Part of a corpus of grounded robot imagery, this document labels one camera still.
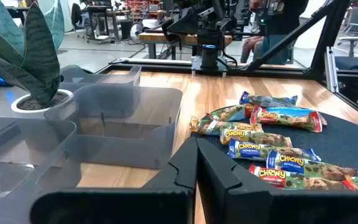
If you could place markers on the wooden workbench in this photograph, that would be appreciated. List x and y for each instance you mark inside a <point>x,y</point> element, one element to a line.
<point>154,38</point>

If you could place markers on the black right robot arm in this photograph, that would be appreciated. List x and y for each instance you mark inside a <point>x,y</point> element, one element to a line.
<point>209,57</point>

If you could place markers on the black office chair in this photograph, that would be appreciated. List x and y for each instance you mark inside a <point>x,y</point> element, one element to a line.
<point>76,15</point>

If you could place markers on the orange Chewy granola bar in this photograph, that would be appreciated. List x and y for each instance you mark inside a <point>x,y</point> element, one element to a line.
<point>216,127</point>

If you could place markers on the grey office chair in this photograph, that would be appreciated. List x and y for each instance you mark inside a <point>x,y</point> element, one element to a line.
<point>356,18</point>

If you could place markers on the red Chewy granola bar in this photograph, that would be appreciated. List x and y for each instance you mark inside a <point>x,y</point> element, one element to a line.
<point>284,123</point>
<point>291,182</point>

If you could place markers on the silver aluminium bracket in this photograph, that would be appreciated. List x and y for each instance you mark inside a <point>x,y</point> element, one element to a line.
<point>330,71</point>

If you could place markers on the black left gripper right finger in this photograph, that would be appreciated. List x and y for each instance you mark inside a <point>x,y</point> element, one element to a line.
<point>259,208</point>

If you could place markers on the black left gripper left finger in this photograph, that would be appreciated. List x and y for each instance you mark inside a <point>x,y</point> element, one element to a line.
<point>120,205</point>

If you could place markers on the black desk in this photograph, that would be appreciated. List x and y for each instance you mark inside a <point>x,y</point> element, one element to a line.
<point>99,9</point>

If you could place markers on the black trash can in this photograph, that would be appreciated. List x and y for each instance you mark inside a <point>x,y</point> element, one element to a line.
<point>126,29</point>

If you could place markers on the office chair with dark seat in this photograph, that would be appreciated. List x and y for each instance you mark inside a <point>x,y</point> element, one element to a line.
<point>356,62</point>

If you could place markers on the translucent grey storage bin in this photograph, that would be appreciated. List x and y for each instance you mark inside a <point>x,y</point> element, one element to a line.
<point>57,149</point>
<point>104,77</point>
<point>120,149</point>

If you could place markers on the snake plant in white pot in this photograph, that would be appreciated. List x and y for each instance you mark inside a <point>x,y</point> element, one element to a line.
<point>39,56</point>

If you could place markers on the white floor fan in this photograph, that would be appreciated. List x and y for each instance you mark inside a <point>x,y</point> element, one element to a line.
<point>136,31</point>

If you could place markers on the dark round woven placemat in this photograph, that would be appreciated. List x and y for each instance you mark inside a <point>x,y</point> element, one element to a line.
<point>346,143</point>

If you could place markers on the black metal rig frame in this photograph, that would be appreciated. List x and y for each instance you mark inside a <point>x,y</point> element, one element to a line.
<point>259,72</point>

